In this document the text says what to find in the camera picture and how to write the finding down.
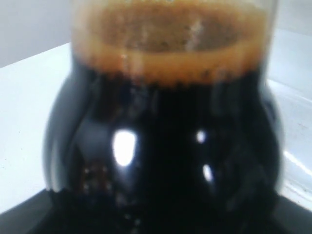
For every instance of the soy sauce bottle gold cap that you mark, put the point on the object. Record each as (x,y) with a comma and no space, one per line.
(165,124)

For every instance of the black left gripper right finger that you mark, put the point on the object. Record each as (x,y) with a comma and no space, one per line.
(288,217)

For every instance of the white plastic tray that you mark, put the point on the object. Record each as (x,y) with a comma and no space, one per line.
(296,113)

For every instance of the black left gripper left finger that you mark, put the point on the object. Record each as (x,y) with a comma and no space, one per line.
(36,215)

